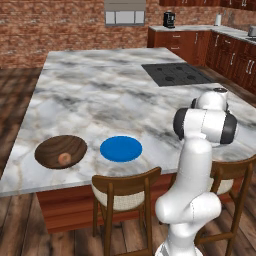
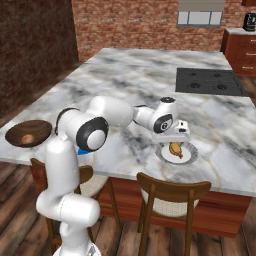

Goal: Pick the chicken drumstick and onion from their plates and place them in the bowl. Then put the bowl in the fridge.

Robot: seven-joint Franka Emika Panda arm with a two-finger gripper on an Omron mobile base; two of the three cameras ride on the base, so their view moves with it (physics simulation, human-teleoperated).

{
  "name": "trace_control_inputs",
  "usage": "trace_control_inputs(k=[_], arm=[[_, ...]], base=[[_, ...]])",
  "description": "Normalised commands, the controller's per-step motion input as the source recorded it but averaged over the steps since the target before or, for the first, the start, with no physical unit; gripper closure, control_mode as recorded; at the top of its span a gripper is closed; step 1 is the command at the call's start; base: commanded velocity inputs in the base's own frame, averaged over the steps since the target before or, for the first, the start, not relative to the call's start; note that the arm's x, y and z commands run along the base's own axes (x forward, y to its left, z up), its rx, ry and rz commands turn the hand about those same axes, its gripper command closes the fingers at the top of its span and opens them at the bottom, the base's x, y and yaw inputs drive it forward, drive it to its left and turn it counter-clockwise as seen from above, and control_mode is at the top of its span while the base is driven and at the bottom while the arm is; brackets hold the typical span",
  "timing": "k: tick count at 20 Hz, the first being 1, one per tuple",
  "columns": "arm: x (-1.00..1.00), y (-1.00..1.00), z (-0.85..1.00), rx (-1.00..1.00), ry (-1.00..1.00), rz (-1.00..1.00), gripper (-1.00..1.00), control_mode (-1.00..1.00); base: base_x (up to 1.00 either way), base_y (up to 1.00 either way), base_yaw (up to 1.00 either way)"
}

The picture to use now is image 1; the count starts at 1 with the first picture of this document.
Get dark wooden plate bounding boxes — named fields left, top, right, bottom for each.
left=34, top=134, right=89, bottom=170

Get black hob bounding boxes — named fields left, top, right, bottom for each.
left=141, top=62, right=215, bottom=88

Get dark wooden base cupboards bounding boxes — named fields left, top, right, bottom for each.
left=146, top=26, right=256, bottom=96

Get wooden chair with cream seat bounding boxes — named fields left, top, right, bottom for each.
left=91, top=166, right=163, bottom=256
left=168, top=153, right=256, bottom=256

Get brown onion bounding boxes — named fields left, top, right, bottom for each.
left=57, top=152, right=72, bottom=167

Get dark wooden wall cupboards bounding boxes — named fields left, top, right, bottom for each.
left=158, top=0, right=256, bottom=11

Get blue plate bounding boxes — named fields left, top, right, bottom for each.
left=99, top=135, right=144, bottom=163

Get black coffee machine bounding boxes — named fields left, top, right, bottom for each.
left=162, top=11, right=177, bottom=29

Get wooden kitchen island base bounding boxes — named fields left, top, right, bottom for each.
left=35, top=172, right=238, bottom=235

